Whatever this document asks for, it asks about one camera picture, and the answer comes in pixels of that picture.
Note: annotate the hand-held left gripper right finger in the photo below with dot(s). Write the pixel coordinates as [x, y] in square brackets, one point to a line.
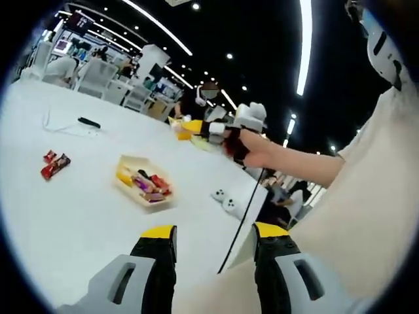
[271, 281]

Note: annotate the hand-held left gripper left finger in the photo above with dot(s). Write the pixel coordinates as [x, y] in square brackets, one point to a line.
[157, 278]

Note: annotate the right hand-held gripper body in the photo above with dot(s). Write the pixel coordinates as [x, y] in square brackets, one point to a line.
[250, 119]

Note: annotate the bright red food bar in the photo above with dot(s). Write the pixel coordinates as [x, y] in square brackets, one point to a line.
[160, 183]

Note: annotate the beige hexagonal container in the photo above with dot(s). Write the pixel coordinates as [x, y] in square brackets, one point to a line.
[134, 159]

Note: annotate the purple brown food packet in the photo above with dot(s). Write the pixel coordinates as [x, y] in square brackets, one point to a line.
[142, 183]

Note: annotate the dark red food bar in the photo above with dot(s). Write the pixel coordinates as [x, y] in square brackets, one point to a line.
[55, 167]

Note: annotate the small red food packet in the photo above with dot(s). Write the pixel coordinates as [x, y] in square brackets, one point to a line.
[50, 156]

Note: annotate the person's right hand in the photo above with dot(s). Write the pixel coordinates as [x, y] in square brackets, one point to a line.
[262, 152]

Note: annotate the yellow and blue cloth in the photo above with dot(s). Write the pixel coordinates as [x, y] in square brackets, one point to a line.
[201, 144]

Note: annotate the brown wooden cabinet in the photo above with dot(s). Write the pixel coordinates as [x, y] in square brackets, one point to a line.
[158, 109]

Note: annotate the round ceiling downlights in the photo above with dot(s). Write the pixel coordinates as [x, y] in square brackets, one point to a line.
[229, 56]

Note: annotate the white mesh office chair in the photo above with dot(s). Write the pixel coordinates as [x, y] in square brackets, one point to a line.
[137, 97]
[98, 75]

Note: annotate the long ceiling light strip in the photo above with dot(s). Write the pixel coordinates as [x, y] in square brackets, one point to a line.
[163, 30]
[306, 39]

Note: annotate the operator in beige sleeve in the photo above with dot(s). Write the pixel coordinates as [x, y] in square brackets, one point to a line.
[360, 212]

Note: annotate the black oblong device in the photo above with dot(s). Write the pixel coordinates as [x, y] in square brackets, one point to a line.
[88, 121]

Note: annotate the white worn device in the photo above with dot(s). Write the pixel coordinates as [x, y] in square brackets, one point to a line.
[393, 55]

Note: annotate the dark hanging display screen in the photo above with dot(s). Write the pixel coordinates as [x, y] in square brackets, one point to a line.
[80, 21]

